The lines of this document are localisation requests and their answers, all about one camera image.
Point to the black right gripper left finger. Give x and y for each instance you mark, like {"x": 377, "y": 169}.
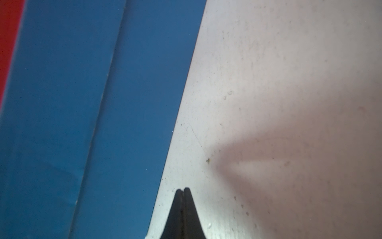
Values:
{"x": 174, "y": 225}

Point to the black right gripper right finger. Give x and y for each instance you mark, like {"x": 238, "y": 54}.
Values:
{"x": 192, "y": 228}

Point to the blue shoebox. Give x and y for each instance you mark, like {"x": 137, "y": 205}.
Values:
{"x": 89, "y": 111}

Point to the red shoebox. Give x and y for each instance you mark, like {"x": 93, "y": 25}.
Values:
{"x": 11, "y": 14}

